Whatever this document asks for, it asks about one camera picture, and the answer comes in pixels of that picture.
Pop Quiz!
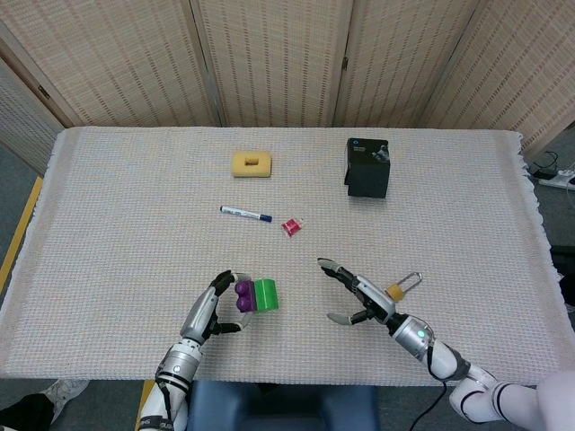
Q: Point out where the woven wooden folding screen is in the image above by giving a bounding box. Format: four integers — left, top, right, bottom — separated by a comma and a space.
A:
0, 0, 575, 176

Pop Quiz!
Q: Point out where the red candy packet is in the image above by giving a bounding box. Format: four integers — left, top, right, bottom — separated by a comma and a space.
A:
280, 216, 303, 239

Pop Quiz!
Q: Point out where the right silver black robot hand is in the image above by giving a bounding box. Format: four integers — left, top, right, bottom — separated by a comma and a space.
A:
316, 256, 399, 327

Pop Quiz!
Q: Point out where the white marker with blue cap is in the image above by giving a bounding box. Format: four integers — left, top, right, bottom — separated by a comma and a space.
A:
219, 205, 273, 224

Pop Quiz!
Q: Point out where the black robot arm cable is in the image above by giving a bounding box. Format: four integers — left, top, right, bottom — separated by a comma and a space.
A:
406, 380, 451, 431

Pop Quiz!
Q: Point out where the yellow sponge with hole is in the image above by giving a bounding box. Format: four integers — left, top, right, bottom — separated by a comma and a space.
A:
231, 151, 274, 180

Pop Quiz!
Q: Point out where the purple toy brick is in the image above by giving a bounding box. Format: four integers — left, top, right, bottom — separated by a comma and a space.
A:
234, 279, 258, 313

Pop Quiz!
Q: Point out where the white power strip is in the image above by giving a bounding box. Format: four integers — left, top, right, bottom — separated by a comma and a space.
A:
536, 168, 575, 189

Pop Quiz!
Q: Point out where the brass padlock with long shackle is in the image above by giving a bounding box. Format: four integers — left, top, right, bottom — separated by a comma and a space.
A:
385, 271, 423, 301

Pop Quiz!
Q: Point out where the black power cable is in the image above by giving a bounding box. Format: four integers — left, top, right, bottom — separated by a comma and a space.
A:
529, 151, 561, 179

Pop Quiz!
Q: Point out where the black cardboard box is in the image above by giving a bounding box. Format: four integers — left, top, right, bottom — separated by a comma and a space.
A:
343, 136, 390, 199

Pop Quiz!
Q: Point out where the green toy brick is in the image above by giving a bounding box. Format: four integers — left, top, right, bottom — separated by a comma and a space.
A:
252, 278, 282, 312

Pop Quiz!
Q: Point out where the beige woven tablecloth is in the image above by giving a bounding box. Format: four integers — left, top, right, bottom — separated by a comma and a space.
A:
0, 126, 558, 387

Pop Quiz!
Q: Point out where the black trouser leg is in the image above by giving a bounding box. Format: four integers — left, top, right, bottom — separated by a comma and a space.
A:
0, 392, 56, 431
550, 244, 575, 279

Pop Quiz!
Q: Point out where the yellow floor tape strip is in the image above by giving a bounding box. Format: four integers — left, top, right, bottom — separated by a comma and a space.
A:
0, 176, 44, 282
134, 380, 155, 421

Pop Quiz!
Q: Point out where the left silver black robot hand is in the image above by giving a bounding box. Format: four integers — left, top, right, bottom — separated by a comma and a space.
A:
179, 269, 252, 346

